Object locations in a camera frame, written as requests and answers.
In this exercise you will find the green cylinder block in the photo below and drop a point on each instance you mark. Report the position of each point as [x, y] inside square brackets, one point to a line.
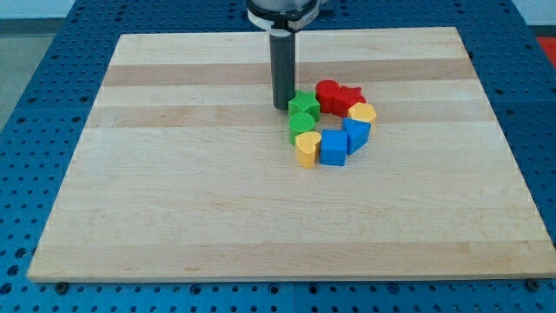
[299, 123]

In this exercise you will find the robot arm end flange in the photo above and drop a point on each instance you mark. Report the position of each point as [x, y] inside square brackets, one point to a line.
[288, 15]

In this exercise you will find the red cylinder block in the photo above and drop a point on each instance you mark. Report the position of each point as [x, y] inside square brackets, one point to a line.
[326, 91]

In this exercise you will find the blue triangle block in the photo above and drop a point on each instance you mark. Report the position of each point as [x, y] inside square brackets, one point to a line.
[357, 133]

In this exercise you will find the green star block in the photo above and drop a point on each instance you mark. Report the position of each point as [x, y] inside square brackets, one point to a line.
[305, 102]

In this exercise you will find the yellow heart block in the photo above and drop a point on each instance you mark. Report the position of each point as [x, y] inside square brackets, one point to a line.
[307, 148]

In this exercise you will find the yellow hexagon block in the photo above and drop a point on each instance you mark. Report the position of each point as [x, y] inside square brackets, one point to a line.
[363, 112]

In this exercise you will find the light wooden board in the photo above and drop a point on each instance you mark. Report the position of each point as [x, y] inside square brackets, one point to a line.
[184, 171]

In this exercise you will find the red star block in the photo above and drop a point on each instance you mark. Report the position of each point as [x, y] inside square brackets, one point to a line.
[345, 99]

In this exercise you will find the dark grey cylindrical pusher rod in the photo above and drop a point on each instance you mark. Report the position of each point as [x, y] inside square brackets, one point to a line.
[282, 58]

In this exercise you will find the blue cube block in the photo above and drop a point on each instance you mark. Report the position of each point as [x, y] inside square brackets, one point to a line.
[334, 146]

